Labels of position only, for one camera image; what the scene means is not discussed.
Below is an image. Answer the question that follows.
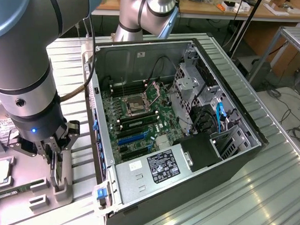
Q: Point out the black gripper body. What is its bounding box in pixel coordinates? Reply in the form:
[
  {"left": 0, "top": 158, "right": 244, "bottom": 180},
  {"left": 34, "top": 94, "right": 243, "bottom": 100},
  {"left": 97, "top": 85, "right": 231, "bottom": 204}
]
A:
[{"left": 7, "top": 99, "right": 69, "bottom": 156}]

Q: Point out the graphics card with black shroud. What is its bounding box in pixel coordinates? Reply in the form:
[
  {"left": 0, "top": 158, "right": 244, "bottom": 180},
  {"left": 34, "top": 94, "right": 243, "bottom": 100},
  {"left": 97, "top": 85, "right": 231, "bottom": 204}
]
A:
[{"left": 48, "top": 149, "right": 67, "bottom": 189}]

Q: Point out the hard disk in blue carrier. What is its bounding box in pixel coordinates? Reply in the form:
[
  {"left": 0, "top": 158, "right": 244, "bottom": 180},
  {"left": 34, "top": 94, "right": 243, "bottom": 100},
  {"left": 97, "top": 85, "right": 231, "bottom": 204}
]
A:
[{"left": 0, "top": 117, "right": 16, "bottom": 144}]

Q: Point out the green RAM stick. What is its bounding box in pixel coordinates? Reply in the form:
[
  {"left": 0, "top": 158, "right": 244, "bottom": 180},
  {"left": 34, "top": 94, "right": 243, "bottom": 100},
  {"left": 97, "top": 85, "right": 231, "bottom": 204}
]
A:
[{"left": 0, "top": 179, "right": 43, "bottom": 205}]

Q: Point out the grey parts rack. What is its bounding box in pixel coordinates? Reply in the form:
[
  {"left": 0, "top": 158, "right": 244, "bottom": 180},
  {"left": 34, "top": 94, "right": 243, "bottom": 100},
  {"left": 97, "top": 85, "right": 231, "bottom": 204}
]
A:
[{"left": 0, "top": 118, "right": 77, "bottom": 225}]

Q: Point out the blue expansion slot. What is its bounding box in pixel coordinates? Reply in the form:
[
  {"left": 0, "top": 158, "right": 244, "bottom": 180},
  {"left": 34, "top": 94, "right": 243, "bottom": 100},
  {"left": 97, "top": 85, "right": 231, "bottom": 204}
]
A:
[{"left": 117, "top": 133, "right": 144, "bottom": 147}]

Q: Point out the long black expansion slot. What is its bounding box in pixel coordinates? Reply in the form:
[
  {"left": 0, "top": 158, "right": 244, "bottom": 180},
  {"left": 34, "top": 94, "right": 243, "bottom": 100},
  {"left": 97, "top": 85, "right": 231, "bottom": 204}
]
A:
[
  {"left": 120, "top": 145, "right": 149, "bottom": 158},
  {"left": 122, "top": 151, "right": 151, "bottom": 164},
  {"left": 116, "top": 127, "right": 150, "bottom": 141}
]

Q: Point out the RAM stick with white label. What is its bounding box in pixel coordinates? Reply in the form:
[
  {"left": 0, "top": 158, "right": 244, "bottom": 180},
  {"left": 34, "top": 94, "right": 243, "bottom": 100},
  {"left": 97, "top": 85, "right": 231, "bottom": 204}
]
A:
[{"left": 119, "top": 113, "right": 159, "bottom": 133}]

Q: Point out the black RAM slot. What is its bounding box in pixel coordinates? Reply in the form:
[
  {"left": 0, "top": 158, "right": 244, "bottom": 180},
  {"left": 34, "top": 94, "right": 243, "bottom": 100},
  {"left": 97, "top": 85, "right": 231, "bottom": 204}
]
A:
[
  {"left": 118, "top": 113, "right": 158, "bottom": 128},
  {"left": 117, "top": 110, "right": 158, "bottom": 125},
  {"left": 111, "top": 80, "right": 144, "bottom": 92},
  {"left": 112, "top": 85, "right": 146, "bottom": 98},
  {"left": 112, "top": 83, "right": 145, "bottom": 95}
]

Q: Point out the CPU socket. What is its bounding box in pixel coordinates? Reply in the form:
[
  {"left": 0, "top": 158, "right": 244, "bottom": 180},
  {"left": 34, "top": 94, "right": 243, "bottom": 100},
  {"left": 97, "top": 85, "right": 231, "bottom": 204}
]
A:
[{"left": 123, "top": 91, "right": 152, "bottom": 118}]

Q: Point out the silver power supply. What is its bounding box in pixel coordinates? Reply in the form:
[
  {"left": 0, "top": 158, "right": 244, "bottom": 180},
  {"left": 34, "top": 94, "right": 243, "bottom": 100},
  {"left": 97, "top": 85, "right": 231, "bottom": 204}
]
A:
[{"left": 112, "top": 140, "right": 196, "bottom": 209}]

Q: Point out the silver chipset heatsink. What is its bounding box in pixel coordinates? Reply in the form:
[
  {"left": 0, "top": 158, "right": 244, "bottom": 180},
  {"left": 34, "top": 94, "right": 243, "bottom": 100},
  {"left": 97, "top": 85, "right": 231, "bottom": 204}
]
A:
[{"left": 155, "top": 135, "right": 174, "bottom": 148}]

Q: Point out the green motherboard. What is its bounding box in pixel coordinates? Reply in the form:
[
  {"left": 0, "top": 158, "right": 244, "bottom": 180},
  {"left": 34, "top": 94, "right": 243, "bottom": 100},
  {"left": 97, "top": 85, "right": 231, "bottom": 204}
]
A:
[{"left": 98, "top": 75, "right": 189, "bottom": 167}]

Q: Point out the silver socket cover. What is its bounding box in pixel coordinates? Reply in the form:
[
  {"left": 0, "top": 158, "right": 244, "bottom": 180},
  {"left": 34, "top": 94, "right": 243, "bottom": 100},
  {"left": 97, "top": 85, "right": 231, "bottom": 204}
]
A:
[{"left": 141, "top": 80, "right": 162, "bottom": 100}]

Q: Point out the silver drive cage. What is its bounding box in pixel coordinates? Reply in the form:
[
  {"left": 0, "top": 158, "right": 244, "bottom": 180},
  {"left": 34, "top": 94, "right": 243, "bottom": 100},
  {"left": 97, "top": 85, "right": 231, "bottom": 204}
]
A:
[{"left": 171, "top": 61, "right": 210, "bottom": 120}]

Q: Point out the black plastic cover block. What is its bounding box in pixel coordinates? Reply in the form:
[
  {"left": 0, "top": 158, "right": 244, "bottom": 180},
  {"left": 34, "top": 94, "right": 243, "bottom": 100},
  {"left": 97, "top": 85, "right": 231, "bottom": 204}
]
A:
[{"left": 179, "top": 133, "right": 225, "bottom": 174}]

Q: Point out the open black PC case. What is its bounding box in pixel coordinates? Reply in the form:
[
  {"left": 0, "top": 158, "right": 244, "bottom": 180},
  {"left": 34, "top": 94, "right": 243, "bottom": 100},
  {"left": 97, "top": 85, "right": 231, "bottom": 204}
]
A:
[{"left": 73, "top": 32, "right": 273, "bottom": 225}]

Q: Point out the perforated metal disk bay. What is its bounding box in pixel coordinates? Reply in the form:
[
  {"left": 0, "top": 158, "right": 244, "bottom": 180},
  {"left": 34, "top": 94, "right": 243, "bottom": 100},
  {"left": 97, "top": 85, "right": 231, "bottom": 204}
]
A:
[{"left": 209, "top": 124, "right": 261, "bottom": 163}]

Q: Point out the wooden workbench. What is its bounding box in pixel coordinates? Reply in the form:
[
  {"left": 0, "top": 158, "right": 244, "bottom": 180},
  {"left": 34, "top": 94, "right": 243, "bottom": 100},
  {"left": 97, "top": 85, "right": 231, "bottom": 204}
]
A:
[{"left": 91, "top": 0, "right": 300, "bottom": 25}]

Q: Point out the black floor box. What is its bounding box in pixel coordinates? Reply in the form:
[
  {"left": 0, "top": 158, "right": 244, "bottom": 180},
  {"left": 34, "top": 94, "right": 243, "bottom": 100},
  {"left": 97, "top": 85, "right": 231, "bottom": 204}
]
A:
[{"left": 235, "top": 56, "right": 272, "bottom": 86}]

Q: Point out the orange and white small box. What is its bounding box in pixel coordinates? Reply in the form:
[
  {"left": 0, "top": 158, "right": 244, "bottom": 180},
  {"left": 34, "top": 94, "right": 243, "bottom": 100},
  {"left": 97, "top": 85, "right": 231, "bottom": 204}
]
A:
[{"left": 216, "top": 2, "right": 235, "bottom": 12}]

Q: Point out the black stand pole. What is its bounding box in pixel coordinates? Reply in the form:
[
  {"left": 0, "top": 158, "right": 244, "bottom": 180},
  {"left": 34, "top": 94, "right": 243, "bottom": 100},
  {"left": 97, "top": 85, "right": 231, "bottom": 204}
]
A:
[{"left": 228, "top": 0, "right": 263, "bottom": 55}]

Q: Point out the brown wooden panel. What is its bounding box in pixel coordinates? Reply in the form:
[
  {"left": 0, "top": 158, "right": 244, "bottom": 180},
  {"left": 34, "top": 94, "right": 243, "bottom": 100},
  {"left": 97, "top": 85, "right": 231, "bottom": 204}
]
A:
[{"left": 241, "top": 20, "right": 300, "bottom": 77}]

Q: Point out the flat white box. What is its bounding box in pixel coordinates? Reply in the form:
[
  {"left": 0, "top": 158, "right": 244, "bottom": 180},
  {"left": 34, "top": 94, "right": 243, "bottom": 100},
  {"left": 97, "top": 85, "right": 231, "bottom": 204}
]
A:
[{"left": 262, "top": 0, "right": 291, "bottom": 17}]

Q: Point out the braided sleeve cable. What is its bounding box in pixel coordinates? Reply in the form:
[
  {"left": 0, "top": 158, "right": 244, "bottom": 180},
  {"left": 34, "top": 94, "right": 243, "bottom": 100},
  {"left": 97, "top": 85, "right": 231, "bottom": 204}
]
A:
[{"left": 60, "top": 11, "right": 99, "bottom": 104}]

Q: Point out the black looped wire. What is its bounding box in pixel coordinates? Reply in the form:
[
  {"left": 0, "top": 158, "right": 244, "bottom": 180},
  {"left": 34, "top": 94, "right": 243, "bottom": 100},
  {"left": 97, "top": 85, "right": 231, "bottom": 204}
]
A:
[{"left": 152, "top": 55, "right": 180, "bottom": 81}]

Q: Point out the black wire bundle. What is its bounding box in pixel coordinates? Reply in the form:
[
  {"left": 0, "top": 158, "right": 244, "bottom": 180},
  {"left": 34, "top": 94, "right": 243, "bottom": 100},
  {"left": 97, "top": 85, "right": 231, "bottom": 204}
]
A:
[{"left": 188, "top": 104, "right": 224, "bottom": 137}]

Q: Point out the light blue wire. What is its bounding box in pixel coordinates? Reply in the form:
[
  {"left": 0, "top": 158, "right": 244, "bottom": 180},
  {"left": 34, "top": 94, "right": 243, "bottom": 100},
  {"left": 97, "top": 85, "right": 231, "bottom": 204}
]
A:
[{"left": 214, "top": 102, "right": 228, "bottom": 134}]

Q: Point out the black floor cable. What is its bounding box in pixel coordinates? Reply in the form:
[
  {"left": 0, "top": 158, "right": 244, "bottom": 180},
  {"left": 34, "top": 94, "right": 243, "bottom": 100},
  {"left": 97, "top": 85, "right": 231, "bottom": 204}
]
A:
[{"left": 263, "top": 86, "right": 300, "bottom": 144}]

